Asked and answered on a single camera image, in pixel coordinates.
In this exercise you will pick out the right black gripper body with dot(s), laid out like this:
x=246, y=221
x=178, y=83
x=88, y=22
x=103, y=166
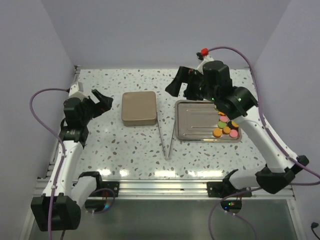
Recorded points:
x=195, y=89

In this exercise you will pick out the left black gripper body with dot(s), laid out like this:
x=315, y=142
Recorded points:
x=92, y=110

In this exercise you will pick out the gold tin lid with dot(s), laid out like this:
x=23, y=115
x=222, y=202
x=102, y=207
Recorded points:
x=142, y=104

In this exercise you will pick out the metal tongs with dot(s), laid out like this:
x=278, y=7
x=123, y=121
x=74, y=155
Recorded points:
x=166, y=130

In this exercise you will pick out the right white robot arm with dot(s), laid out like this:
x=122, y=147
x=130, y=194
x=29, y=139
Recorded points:
x=213, y=83

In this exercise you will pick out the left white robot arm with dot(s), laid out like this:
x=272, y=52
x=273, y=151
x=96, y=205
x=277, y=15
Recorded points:
x=58, y=208

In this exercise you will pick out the gold cookie tin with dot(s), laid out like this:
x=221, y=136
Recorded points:
x=139, y=122

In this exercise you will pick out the silver metal tray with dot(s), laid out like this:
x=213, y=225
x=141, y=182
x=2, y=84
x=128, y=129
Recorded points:
x=196, y=120

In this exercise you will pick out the green macaron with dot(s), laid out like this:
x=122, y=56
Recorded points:
x=221, y=124

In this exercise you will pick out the orange sandwich cookie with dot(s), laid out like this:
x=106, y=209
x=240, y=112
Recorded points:
x=217, y=132

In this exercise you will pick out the pink macaron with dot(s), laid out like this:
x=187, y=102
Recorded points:
x=233, y=133

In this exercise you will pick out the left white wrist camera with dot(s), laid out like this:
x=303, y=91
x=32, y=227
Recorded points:
x=76, y=90

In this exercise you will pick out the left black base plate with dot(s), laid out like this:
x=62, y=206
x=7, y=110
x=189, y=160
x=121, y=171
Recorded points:
x=107, y=189

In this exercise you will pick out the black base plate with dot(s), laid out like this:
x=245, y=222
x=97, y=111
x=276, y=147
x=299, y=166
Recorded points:
x=107, y=189
x=215, y=188

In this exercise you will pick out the aluminium rail frame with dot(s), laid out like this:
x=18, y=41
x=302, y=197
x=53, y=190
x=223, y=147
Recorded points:
x=174, y=190

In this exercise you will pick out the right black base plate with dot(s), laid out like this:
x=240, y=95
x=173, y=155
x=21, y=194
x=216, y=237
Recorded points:
x=215, y=188

